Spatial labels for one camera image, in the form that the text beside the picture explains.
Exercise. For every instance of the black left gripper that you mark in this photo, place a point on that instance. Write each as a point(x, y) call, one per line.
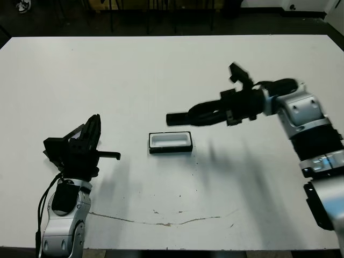
point(80, 164)

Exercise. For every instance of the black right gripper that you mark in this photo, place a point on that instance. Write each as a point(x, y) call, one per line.
point(244, 104)

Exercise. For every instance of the black slim camera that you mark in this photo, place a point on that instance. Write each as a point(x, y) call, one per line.
point(177, 119)

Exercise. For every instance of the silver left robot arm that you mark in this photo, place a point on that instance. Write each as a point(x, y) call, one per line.
point(64, 225)

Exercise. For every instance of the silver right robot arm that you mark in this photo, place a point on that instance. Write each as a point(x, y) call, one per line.
point(303, 113)

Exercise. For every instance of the black box with white insert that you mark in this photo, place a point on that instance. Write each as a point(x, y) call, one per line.
point(170, 150)

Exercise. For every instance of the white sneaker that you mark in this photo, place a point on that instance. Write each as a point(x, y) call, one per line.
point(23, 6)

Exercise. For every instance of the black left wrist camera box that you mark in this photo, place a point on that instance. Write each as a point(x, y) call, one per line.
point(56, 149)

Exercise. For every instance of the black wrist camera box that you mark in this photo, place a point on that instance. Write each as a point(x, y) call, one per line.
point(56, 149)
point(239, 74)

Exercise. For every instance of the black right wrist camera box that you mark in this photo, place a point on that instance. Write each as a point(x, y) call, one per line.
point(239, 74)

